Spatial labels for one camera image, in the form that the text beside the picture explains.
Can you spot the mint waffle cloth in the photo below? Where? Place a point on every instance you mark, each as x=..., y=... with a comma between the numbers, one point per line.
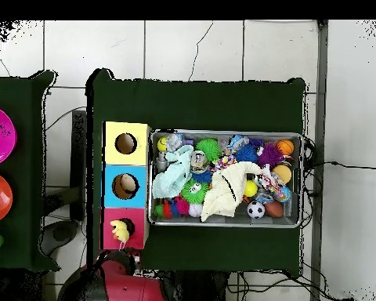
x=172, y=178

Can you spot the blue spiky ball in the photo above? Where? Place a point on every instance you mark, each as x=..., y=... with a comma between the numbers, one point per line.
x=247, y=154

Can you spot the pink plastic bowl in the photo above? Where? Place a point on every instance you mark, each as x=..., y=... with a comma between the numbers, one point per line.
x=0, y=138

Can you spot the silver drink can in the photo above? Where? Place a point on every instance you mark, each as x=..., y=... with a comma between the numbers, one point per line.
x=199, y=158

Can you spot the wooden box with three holes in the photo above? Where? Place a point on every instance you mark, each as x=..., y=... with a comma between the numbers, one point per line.
x=111, y=156

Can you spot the purple spiky ball with eyes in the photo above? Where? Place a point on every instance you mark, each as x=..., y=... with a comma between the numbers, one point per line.
x=271, y=155

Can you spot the yellow plush duck toy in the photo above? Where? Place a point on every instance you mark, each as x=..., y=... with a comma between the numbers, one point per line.
x=120, y=230

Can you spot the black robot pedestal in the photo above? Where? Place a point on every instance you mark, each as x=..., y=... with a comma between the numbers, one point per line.
x=200, y=288

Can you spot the grey metal rail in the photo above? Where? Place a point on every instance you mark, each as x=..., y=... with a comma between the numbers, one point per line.
x=321, y=94

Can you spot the dark green table cloth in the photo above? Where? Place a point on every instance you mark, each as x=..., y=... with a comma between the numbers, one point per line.
x=191, y=103
x=25, y=94

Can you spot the crushed bottle with blue label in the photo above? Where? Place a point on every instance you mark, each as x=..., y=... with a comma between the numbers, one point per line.
x=238, y=141

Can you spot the black stand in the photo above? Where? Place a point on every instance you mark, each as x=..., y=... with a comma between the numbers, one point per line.
x=78, y=141

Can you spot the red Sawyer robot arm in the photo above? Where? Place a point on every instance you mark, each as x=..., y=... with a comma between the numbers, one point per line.
x=128, y=288

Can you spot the green spiky ball with eyes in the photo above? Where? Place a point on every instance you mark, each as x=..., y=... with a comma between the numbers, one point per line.
x=189, y=196

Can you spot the cream waffle cloth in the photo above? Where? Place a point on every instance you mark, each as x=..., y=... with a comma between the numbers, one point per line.
x=225, y=191

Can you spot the multicolour spiky caterpillar toy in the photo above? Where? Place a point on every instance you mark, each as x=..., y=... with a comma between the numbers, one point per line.
x=181, y=205

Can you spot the small colourful crumpled paper ball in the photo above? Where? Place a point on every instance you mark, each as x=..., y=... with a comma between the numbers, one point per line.
x=224, y=161

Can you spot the plain green spiky ball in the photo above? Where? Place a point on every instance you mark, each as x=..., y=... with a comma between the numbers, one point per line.
x=208, y=150

